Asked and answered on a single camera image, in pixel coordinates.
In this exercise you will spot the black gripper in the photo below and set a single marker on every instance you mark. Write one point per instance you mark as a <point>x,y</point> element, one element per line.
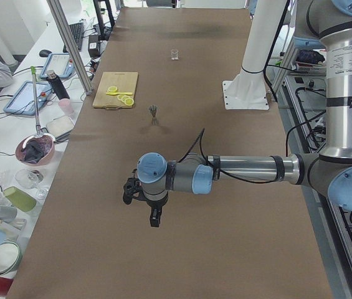
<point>155,205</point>

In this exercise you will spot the steel double jigger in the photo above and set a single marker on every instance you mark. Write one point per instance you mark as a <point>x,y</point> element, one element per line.
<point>153,110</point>

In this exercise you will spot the clear glass measuring cup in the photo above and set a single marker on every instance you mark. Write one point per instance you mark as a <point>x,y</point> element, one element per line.
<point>174,54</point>

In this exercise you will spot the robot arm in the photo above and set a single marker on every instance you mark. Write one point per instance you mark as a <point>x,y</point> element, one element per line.
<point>319,24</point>

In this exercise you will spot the green plastic cup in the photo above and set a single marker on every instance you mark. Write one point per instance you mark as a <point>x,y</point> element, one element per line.
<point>20,199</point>

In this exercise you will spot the pink plastic cup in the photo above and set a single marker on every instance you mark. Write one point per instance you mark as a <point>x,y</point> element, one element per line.
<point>66,106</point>

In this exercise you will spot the lemon slice middle of row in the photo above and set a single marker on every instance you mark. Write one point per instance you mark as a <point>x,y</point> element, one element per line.
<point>124,99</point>

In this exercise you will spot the white lidded container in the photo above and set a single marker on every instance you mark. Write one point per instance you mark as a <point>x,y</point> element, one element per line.
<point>60,127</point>

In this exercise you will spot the yellow plastic knife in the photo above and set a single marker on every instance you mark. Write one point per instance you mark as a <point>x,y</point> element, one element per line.
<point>119,93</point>

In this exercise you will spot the wine glass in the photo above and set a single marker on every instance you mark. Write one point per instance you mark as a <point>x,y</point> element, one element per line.
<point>32,179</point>

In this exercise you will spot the bamboo cutting board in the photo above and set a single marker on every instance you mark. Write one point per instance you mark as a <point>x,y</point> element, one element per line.
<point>125,81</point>

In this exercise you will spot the pink bowl with cloth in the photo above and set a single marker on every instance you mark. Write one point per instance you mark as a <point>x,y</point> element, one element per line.
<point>36,150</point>

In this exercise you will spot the black water bottle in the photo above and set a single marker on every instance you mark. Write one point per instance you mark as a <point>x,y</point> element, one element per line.
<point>57,85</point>

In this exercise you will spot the white green rimmed bowl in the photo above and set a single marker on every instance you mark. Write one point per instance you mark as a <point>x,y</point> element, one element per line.
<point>10,256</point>

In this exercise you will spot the near blue teach pendant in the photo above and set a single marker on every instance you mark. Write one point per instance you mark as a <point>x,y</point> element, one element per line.
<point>22,102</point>

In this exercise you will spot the blue teach pendant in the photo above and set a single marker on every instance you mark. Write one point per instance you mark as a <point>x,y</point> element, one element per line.
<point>22,102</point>
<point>61,64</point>

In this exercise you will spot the far blue teach pendant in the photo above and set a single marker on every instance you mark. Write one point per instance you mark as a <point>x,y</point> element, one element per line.
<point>61,64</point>

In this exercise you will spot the black keyboard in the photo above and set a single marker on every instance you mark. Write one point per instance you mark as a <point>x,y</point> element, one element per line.
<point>77,30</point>

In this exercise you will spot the green handled reach grabber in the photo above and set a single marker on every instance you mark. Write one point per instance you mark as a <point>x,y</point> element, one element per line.
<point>36,104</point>

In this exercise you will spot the aluminium frame post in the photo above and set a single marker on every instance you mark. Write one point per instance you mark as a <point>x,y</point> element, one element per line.
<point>68,40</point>

